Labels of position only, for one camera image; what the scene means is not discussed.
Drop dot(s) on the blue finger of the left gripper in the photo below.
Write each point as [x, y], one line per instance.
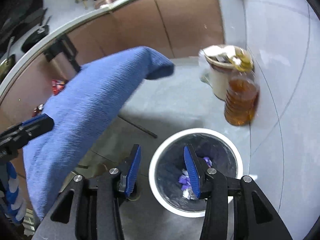
[38, 125]

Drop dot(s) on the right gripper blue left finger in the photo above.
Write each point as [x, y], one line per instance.
[129, 171]

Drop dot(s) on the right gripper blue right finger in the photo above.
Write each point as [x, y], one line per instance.
[195, 170]

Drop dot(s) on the purple white plastic bag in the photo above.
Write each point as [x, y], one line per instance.
[186, 187]

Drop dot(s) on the red snack bag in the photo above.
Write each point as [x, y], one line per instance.
[58, 86]

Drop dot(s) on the dark red silver snack wrapper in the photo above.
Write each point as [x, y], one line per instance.
[38, 110]

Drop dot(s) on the white rimmed trash bin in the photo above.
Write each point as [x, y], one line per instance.
[177, 171]

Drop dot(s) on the blue terry towel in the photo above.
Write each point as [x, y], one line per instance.
[81, 113]

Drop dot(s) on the brown black electric kettle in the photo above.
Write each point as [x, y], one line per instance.
[63, 45]

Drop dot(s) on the amber oil bottle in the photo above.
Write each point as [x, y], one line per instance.
[243, 88]

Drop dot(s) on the black frying pan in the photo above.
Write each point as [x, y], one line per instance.
[36, 36]

